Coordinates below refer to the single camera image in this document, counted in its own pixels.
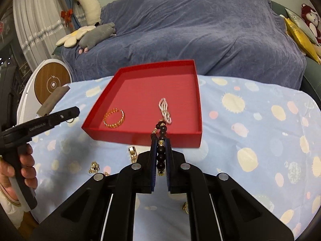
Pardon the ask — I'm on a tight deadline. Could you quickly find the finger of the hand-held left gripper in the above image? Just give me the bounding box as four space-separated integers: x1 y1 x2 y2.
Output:
24 107 81 138

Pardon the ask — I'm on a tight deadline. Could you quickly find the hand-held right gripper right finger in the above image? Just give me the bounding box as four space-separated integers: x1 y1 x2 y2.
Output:
166 138 294 241

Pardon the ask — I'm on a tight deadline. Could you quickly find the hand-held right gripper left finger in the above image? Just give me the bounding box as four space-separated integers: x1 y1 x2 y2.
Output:
27 140 158 241

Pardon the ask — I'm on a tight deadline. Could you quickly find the black bead bracelet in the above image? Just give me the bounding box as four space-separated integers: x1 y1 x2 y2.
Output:
150 121 168 176

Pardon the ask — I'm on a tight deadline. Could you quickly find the gold watch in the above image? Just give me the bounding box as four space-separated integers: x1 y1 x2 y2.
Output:
128 146 138 163

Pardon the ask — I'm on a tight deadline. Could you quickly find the pearl bead bracelet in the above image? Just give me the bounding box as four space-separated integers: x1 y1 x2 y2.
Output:
158 98 173 125

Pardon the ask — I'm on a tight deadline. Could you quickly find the gold bangle bracelet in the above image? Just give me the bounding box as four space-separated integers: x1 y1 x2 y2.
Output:
104 108 125 129

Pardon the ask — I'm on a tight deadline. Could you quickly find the red jewelry box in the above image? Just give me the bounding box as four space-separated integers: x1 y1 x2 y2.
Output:
81 60 203 148

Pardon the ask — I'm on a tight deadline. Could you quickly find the person's left forearm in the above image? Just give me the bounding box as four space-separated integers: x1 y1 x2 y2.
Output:
0 186 27 229

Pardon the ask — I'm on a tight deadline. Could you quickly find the person's left hand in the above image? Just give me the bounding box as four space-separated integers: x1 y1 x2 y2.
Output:
0 144 36 202

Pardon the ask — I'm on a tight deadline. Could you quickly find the grey-brown phone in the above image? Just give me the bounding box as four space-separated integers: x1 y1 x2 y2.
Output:
36 87 71 117

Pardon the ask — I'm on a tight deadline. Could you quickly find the white round wood-faced appliance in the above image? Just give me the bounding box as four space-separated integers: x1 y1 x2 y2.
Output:
16 58 73 128

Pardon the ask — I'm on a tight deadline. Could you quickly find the dark furniture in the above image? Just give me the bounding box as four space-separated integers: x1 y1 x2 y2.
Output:
0 63 23 131

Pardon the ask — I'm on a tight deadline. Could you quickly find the flower shaped cushion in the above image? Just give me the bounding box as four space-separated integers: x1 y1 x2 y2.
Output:
56 26 96 48

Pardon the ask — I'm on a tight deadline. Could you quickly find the grey plush toy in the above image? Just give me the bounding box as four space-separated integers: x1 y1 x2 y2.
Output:
78 22 117 54

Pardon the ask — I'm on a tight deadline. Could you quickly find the white curtain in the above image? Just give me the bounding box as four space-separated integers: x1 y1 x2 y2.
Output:
12 0 73 73

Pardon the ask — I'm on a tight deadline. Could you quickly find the blue planet print blanket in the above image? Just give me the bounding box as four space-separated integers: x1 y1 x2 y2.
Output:
17 75 321 241

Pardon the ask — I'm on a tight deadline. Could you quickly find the red curtain bow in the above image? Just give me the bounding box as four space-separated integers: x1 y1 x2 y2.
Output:
61 8 74 22

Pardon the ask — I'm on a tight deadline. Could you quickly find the white cow plush pillow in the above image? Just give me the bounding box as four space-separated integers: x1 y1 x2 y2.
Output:
73 0 102 27

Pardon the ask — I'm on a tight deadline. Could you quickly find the blue covered sofa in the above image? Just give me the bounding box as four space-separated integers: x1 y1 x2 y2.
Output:
61 0 306 91

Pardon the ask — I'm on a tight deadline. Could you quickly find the green sofa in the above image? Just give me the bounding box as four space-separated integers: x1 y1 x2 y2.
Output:
271 1 321 107

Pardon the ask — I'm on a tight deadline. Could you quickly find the yellow cushion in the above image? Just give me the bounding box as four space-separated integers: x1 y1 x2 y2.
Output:
283 17 321 65

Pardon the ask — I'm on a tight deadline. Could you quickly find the silver cushion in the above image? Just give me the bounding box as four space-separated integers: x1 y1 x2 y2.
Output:
284 7 319 46

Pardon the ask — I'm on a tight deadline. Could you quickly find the red monkey plush toy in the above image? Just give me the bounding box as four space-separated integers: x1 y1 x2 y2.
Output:
301 4 321 45

